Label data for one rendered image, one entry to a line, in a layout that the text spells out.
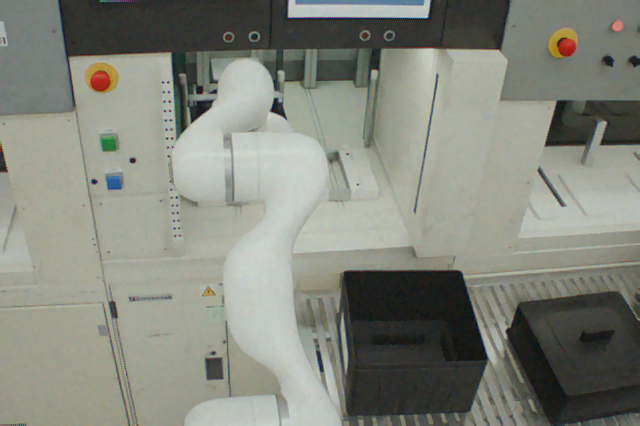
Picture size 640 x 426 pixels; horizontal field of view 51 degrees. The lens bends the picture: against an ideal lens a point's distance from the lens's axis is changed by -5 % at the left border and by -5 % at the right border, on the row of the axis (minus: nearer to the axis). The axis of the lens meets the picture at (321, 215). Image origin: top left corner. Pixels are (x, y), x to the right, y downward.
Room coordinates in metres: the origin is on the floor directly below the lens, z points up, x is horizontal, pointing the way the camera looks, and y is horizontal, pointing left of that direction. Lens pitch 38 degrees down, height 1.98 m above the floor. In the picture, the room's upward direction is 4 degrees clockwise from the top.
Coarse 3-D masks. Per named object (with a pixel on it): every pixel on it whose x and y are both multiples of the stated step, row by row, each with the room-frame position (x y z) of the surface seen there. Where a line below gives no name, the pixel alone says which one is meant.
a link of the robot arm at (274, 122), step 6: (270, 114) 1.17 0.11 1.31; (276, 114) 1.19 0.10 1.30; (270, 120) 1.15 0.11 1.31; (276, 120) 1.17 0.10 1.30; (282, 120) 1.18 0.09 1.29; (264, 126) 1.07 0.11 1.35; (270, 126) 1.14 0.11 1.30; (276, 126) 1.16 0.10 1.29; (282, 126) 1.17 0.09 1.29; (288, 126) 1.19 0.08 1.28
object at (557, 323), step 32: (512, 320) 1.16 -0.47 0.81; (544, 320) 1.12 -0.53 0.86; (576, 320) 1.12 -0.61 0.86; (608, 320) 1.13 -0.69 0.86; (544, 352) 1.02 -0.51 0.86; (576, 352) 1.02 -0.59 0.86; (608, 352) 1.02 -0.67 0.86; (544, 384) 0.97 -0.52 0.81; (576, 384) 0.93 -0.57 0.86; (608, 384) 0.93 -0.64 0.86; (576, 416) 0.91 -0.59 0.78; (608, 416) 0.92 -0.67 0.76
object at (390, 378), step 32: (352, 288) 1.16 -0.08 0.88; (384, 288) 1.17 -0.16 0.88; (416, 288) 1.18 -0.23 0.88; (448, 288) 1.19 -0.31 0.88; (352, 320) 1.16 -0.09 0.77; (384, 320) 1.17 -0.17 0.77; (416, 320) 1.18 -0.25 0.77; (448, 320) 1.18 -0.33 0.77; (352, 352) 0.93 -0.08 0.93; (384, 352) 1.07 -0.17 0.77; (416, 352) 1.08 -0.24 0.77; (448, 352) 1.06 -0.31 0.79; (480, 352) 0.96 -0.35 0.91; (352, 384) 0.90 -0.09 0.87; (384, 384) 0.90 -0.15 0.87; (416, 384) 0.91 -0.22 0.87; (448, 384) 0.91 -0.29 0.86
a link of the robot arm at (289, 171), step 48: (240, 144) 0.82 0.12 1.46; (288, 144) 0.83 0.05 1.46; (240, 192) 0.78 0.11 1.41; (288, 192) 0.78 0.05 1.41; (240, 240) 0.75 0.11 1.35; (288, 240) 0.74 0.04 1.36; (240, 288) 0.69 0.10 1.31; (288, 288) 0.71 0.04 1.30; (240, 336) 0.65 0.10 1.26; (288, 336) 0.65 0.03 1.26; (288, 384) 0.61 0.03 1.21
